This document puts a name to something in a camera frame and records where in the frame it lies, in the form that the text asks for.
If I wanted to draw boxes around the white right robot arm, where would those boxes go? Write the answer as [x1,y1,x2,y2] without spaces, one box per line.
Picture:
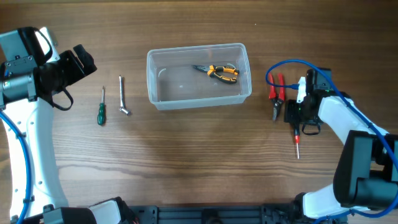
[284,68,397,221]

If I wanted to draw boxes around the red handled cutters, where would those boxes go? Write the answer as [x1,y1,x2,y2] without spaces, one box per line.
[268,73,285,121]

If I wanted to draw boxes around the black aluminium frame rail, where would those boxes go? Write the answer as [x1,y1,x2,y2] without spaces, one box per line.
[130,203,315,224]

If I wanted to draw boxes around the black red screwdriver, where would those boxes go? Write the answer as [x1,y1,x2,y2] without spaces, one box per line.
[292,123,300,159]

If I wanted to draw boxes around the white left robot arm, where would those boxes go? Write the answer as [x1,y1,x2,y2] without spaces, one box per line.
[1,27,140,223]

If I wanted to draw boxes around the green handled screwdriver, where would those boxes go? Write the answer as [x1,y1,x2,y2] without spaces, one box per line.
[97,86,106,126]

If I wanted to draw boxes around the clear plastic container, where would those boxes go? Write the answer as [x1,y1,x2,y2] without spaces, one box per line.
[147,43,252,110]

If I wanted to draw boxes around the silver socket wrench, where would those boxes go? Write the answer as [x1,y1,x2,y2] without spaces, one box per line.
[119,75,131,116]

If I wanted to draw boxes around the left blue cable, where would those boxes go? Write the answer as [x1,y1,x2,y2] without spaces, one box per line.
[0,111,34,224]

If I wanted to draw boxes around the orange black pliers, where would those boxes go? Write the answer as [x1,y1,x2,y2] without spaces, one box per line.
[192,65,240,84]

